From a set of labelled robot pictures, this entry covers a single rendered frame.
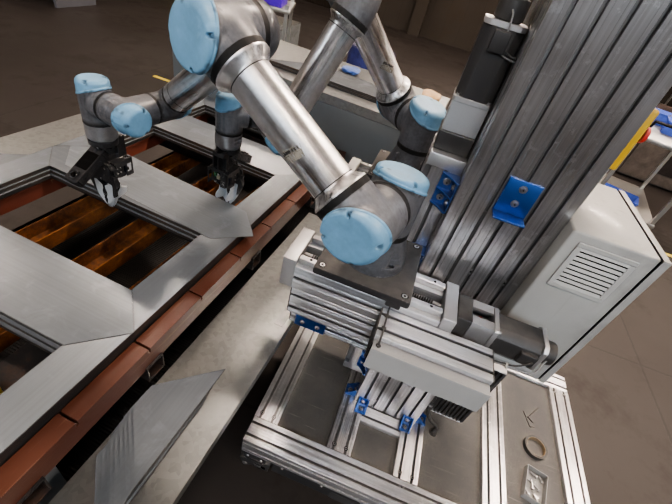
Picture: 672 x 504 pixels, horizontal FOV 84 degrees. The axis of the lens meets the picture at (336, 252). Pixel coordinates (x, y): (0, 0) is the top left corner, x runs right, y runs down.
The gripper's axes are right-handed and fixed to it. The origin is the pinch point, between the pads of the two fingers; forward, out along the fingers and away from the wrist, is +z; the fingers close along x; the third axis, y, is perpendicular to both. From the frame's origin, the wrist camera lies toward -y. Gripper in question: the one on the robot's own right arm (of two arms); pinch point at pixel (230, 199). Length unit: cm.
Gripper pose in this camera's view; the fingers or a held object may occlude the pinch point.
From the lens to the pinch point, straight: 130.3
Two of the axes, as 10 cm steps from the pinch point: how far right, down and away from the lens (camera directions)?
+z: -2.1, 7.4, 6.4
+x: 9.1, 3.9, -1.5
